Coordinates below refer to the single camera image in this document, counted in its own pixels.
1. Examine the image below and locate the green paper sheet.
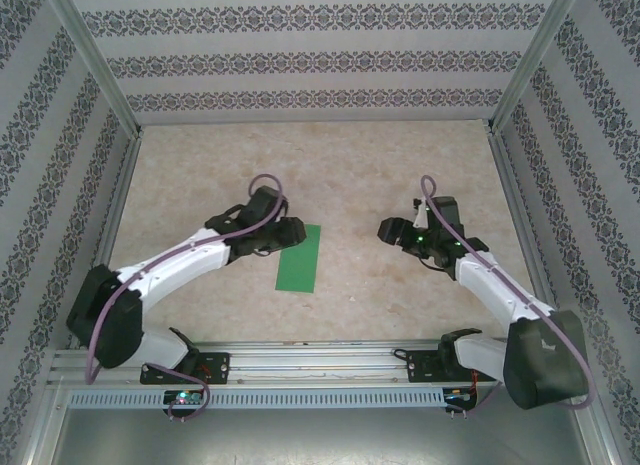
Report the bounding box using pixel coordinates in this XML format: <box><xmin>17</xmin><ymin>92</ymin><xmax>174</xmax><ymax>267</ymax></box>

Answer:
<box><xmin>274</xmin><ymin>223</ymin><xmax>323</xmax><ymax>294</ymax></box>

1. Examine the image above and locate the grey sheet metal panel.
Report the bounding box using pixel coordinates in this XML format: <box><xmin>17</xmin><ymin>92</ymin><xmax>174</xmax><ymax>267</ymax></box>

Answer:
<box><xmin>29</xmin><ymin>384</ymin><xmax>616</xmax><ymax>465</ymax></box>

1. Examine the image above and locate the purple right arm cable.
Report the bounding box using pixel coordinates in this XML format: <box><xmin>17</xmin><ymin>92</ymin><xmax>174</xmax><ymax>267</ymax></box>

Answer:
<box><xmin>419</xmin><ymin>174</ymin><xmax>596</xmax><ymax>421</ymax></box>

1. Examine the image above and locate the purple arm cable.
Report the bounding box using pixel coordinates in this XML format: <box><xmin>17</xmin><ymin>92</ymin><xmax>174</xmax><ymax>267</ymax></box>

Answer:
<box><xmin>85</xmin><ymin>173</ymin><xmax>289</xmax><ymax>424</ymax></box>
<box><xmin>419</xmin><ymin>174</ymin><xmax>596</xmax><ymax>421</ymax></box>

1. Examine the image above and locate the aluminium side rail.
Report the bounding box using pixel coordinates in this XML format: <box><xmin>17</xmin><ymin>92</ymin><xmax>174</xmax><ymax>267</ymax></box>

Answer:
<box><xmin>487</xmin><ymin>127</ymin><xmax>569</xmax><ymax>345</ymax></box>
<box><xmin>67</xmin><ymin>127</ymin><xmax>146</xmax><ymax>349</ymax></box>

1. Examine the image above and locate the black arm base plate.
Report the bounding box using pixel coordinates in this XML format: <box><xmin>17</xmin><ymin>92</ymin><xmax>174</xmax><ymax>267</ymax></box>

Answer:
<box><xmin>407</xmin><ymin>349</ymin><xmax>501</xmax><ymax>385</ymax></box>
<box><xmin>141</xmin><ymin>352</ymin><xmax>232</xmax><ymax>386</ymax></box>

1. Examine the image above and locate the long aluminium mounting rail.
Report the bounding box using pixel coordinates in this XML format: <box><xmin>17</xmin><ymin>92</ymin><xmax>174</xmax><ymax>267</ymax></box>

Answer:
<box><xmin>48</xmin><ymin>338</ymin><xmax>594</xmax><ymax>389</ymax></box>

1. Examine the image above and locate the slotted grey cable duct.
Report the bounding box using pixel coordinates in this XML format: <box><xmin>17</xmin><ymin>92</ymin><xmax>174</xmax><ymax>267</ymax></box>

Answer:
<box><xmin>67</xmin><ymin>388</ymin><xmax>476</xmax><ymax>409</ymax></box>

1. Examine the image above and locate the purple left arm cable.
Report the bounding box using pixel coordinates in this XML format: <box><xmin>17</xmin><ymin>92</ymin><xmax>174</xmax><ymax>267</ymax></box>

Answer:
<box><xmin>85</xmin><ymin>173</ymin><xmax>289</xmax><ymax>424</ymax></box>

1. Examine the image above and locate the aluminium frame post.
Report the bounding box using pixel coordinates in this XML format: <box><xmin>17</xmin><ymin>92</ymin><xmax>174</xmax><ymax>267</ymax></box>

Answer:
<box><xmin>39</xmin><ymin>0</ymin><xmax>146</xmax><ymax>139</ymax></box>
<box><xmin>484</xmin><ymin>0</ymin><xmax>601</xmax><ymax>136</ymax></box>

